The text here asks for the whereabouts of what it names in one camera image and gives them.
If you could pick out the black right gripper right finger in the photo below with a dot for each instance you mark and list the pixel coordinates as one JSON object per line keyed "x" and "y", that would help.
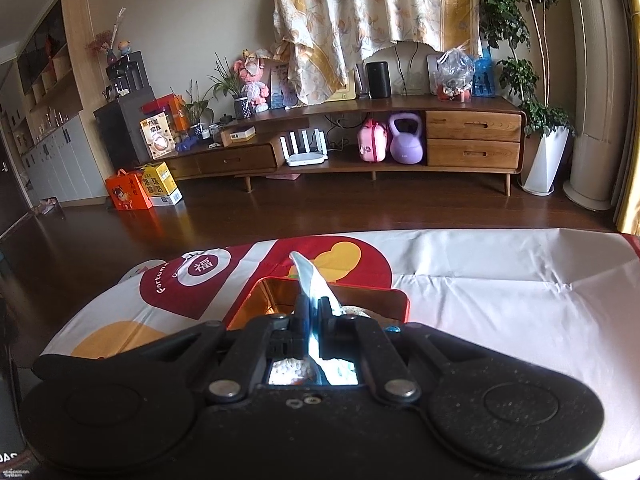
{"x": 338, "y": 334}

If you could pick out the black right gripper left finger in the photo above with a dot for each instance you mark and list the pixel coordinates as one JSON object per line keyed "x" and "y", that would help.
{"x": 290, "y": 338}

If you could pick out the bagged cotton balls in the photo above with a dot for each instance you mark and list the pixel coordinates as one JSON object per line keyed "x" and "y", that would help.
{"x": 335, "y": 372}

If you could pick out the white wifi router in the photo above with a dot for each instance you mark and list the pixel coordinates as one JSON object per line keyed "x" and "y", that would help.
{"x": 301, "y": 148}

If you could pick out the purple kettlebell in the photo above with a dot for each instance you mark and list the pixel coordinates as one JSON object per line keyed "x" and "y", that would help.
{"x": 406, "y": 146}

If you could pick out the yellow carton box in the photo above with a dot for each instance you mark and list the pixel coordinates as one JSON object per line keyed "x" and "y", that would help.
{"x": 160, "y": 185}

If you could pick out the small cream box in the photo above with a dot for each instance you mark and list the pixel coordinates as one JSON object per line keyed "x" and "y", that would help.
{"x": 232, "y": 136}

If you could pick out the orange gift box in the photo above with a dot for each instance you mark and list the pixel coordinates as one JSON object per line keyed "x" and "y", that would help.
{"x": 127, "y": 192}

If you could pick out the festive printed tablecloth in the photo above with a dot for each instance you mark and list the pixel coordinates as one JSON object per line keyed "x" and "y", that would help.
{"x": 563, "y": 299}

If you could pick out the wooden tv cabinet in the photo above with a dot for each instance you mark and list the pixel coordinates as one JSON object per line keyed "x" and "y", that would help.
{"x": 483, "y": 136}

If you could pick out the cereal gift box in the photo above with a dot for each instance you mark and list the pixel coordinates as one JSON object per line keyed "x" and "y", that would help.
{"x": 158, "y": 135}

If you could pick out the white tall planter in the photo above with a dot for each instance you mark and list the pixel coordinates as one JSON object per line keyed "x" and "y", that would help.
{"x": 542, "y": 164}

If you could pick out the black cylindrical speaker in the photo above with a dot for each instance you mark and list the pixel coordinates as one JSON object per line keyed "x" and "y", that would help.
{"x": 379, "y": 80}

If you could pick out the small potted plant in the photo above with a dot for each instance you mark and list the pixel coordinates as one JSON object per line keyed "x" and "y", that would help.
{"x": 234, "y": 80}

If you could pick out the pink plush doll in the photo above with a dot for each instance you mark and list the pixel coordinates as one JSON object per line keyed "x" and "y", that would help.
{"x": 252, "y": 82}

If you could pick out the clear plastic bag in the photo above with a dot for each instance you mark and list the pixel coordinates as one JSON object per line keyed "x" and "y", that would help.
{"x": 455, "y": 76}

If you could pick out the blue plastic container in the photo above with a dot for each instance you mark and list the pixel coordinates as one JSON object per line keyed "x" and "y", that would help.
{"x": 484, "y": 78}

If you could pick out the golden window curtain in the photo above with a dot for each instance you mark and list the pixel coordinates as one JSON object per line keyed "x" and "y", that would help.
{"x": 626, "y": 189}

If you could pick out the floral cloth cover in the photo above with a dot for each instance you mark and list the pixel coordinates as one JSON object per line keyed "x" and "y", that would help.
{"x": 322, "y": 41}

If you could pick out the tall green potted plant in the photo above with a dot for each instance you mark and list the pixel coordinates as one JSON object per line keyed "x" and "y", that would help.
{"x": 525, "y": 71}

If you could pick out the white standing air conditioner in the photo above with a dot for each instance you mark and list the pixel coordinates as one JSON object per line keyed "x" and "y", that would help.
{"x": 602, "y": 97}

